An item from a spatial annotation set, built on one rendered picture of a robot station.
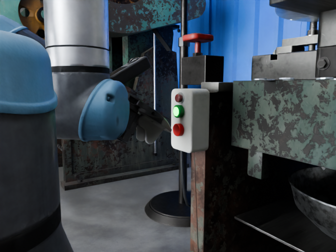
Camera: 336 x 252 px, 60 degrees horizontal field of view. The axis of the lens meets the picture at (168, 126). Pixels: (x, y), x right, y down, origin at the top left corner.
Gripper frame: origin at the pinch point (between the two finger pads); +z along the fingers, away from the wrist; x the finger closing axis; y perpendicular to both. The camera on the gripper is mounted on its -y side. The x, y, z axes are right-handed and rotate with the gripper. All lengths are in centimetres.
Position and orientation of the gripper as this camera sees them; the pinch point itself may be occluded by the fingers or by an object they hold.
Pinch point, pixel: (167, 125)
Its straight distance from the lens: 61.2
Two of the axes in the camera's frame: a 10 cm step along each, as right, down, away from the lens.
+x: 5.6, 1.2, -8.2
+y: -4.1, 9.0, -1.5
